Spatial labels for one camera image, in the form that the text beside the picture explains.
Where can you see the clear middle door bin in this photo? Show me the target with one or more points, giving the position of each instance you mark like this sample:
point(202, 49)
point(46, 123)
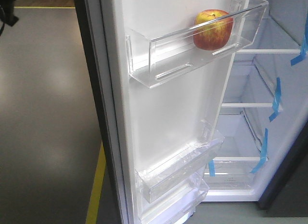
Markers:
point(160, 178)

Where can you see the dark grey refrigerator body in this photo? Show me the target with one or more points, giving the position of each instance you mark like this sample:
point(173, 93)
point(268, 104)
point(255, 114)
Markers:
point(264, 115)

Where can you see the red yellow apple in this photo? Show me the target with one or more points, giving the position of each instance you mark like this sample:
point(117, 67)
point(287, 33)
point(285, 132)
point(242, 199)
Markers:
point(214, 35)

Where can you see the clear door bin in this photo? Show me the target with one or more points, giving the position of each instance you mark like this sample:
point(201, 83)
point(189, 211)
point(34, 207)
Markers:
point(177, 202)
point(160, 178)
point(159, 35)

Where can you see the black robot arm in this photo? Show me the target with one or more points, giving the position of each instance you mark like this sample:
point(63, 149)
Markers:
point(6, 14)

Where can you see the clear lower door bin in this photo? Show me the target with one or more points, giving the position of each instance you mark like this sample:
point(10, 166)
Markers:
point(177, 202)

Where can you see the refrigerator door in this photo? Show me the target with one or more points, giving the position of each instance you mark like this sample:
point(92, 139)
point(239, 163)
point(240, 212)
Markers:
point(140, 125)

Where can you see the clear upper door bin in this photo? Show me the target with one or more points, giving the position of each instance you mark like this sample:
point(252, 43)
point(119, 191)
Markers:
point(159, 35)

